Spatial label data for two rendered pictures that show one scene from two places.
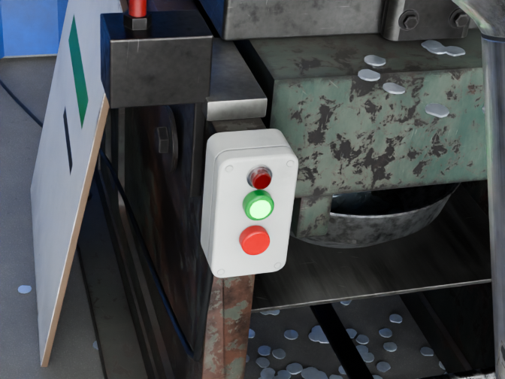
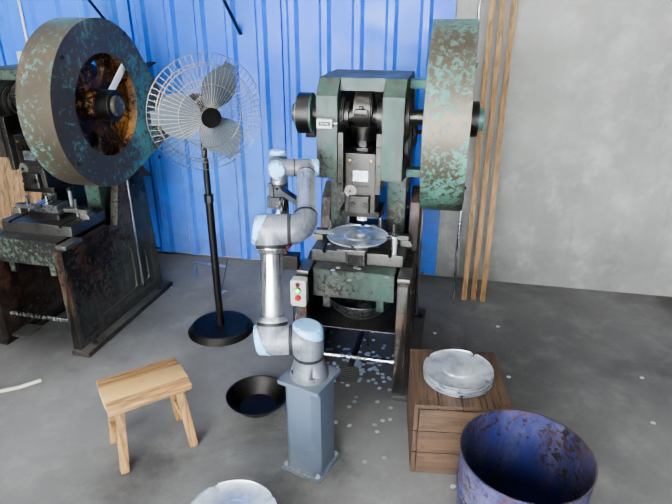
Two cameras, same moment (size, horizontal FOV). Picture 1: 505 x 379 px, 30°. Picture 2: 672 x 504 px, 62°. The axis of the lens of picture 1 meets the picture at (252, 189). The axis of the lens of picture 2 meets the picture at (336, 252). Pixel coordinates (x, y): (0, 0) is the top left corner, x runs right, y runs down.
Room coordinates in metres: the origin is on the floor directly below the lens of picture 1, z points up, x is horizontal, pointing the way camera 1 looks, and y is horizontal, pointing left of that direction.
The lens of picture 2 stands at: (-1.18, -1.35, 1.78)
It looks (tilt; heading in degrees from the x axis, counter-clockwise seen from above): 23 degrees down; 31
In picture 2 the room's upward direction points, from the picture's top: straight up
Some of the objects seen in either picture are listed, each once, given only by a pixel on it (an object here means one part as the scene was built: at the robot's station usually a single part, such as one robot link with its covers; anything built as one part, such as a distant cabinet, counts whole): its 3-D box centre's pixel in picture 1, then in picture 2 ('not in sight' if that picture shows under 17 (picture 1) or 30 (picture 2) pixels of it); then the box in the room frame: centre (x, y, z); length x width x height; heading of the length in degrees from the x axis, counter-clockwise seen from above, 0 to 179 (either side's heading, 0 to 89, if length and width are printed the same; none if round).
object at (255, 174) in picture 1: (260, 178); not in sight; (0.71, -0.01, 0.61); 0.02 x 0.01 x 0.02; 109
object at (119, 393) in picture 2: not in sight; (148, 413); (0.07, 0.35, 0.16); 0.34 x 0.24 x 0.34; 153
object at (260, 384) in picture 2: not in sight; (257, 399); (0.52, 0.12, 0.04); 0.30 x 0.30 x 0.07
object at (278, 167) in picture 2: not in sight; (280, 167); (0.72, 0.07, 1.15); 0.11 x 0.11 x 0.08; 33
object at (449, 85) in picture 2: not in sight; (439, 113); (1.33, -0.40, 1.33); 1.03 x 0.28 x 0.82; 19
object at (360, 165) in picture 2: not in sight; (361, 179); (1.08, -0.13, 1.04); 0.17 x 0.15 x 0.30; 19
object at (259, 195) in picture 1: (258, 205); not in sight; (0.71, -0.01, 0.58); 0.03 x 0.01 x 0.03; 109
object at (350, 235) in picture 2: not in sight; (357, 235); (1.00, -0.16, 0.78); 0.29 x 0.29 x 0.01
